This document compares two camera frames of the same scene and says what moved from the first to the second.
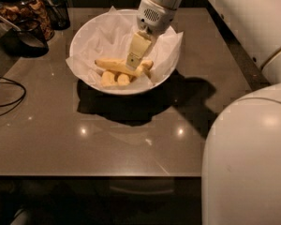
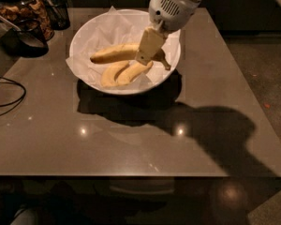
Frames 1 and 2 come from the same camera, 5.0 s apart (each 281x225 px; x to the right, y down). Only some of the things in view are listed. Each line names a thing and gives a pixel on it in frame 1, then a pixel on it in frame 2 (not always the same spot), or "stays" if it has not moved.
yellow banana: (121, 67) -> (125, 52)
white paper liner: (111, 35) stays
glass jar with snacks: (15, 3) stays
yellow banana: (108, 79) stays
